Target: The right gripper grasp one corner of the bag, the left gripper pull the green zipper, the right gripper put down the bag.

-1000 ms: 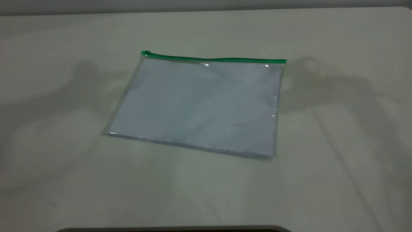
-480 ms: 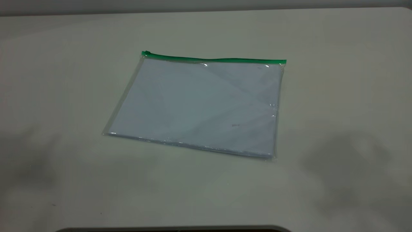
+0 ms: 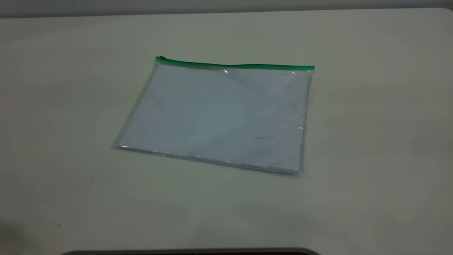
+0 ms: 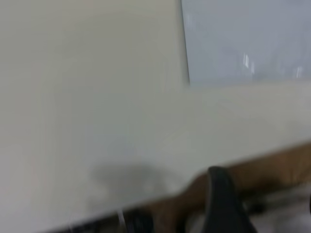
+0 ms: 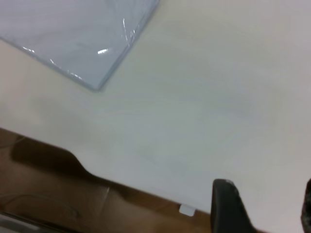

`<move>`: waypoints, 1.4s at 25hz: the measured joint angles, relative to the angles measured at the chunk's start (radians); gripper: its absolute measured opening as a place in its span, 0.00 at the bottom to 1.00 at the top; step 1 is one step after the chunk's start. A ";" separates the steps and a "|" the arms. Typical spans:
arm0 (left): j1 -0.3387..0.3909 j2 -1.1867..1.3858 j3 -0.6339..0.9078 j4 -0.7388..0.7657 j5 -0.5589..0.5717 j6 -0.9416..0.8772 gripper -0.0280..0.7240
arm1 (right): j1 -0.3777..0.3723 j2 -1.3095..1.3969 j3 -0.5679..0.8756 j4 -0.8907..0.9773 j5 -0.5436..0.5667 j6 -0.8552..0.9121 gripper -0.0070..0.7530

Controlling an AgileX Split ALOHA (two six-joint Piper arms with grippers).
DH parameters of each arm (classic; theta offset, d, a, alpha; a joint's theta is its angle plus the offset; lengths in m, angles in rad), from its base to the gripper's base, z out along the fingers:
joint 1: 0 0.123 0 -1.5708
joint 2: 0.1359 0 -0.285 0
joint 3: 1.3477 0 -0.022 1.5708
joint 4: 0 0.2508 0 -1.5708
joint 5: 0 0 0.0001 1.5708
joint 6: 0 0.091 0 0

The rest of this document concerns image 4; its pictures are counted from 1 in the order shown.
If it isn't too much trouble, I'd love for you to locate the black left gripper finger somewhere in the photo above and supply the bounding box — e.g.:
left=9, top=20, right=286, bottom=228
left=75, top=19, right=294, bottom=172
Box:
left=203, top=166, right=259, bottom=233

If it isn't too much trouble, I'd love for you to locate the clear zip bag green zipper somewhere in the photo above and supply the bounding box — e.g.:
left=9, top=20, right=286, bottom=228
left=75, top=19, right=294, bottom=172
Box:
left=180, top=0, right=311, bottom=88

